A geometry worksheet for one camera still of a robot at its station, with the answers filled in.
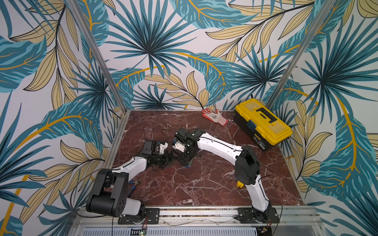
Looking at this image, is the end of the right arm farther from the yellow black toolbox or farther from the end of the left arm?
the yellow black toolbox

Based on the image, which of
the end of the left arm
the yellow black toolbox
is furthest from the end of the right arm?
the yellow black toolbox

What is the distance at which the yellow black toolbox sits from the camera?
34.6 inches
